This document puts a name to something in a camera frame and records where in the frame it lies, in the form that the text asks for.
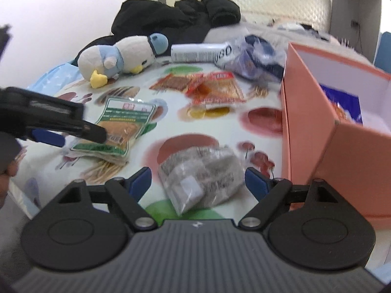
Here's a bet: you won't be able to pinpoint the white tube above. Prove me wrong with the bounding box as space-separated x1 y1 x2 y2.
170 43 236 64

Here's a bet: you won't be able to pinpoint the brown flat snack packet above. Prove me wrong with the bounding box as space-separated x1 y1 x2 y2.
150 73 199 94

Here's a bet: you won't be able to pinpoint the pink cardboard box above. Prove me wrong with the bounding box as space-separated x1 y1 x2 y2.
280 42 391 229

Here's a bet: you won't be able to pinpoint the small red snack packet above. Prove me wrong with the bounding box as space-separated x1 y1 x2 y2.
187 82 212 99

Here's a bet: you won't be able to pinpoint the crumpled clear plastic bag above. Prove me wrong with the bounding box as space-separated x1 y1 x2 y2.
218 34 286 83

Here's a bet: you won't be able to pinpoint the white and blue plush duck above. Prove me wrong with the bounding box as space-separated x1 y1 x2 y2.
77 33 169 90

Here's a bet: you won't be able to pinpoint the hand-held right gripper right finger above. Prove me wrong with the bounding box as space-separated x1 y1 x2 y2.
238 167 338 230

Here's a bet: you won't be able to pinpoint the fruit-print tablecloth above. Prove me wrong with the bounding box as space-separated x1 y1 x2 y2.
8 56 294 220

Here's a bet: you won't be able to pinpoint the cream quilted headboard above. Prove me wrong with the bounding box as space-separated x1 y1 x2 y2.
166 0 332 31

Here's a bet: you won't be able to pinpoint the green snack packet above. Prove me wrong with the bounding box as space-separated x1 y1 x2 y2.
70 96 158 167

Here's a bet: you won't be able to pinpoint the light blue star-print cloth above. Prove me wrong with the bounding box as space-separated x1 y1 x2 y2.
26 63 81 91

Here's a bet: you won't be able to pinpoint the blue panel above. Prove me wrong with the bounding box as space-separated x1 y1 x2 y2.
374 31 391 74

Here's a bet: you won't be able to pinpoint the black jacket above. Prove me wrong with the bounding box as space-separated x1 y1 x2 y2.
75 0 242 58

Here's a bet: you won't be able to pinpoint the red-label clear snack packet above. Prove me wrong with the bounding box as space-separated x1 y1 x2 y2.
186 71 247 107

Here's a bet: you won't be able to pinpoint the grey clear snack packet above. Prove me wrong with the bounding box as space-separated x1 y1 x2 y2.
157 146 247 216

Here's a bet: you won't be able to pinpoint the blue and white snack packet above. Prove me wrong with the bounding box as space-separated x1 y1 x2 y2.
320 83 364 126

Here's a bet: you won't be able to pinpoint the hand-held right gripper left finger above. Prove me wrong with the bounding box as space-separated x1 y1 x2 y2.
58 167 158 231

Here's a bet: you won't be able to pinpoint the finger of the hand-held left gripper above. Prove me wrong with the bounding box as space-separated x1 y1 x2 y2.
29 127 66 148
0 87 107 144

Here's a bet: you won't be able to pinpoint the person's left hand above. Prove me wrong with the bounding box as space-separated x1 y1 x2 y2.
0 158 19 209

